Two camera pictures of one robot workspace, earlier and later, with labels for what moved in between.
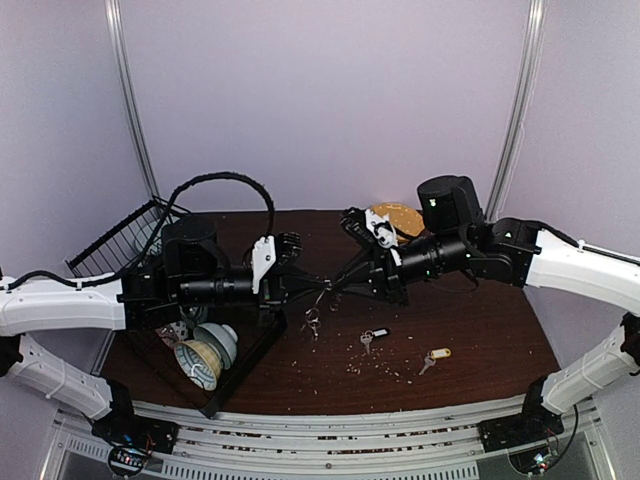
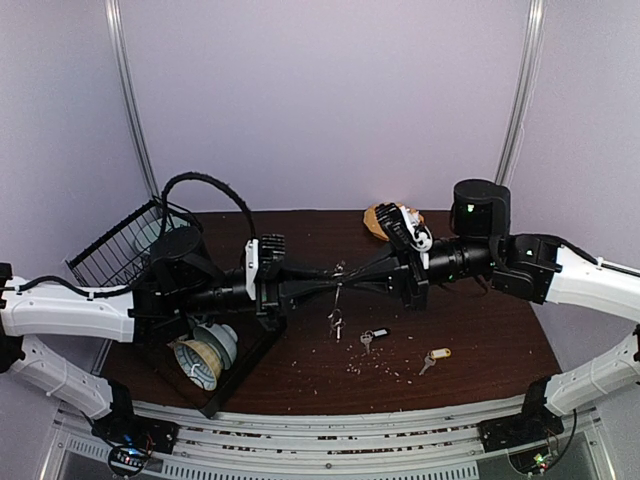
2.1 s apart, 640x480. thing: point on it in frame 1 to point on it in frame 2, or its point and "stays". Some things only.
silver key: (313, 321) to (337, 323)
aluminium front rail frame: (436, 443) stays
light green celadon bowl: (222, 336) stays
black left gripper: (275, 287) stays
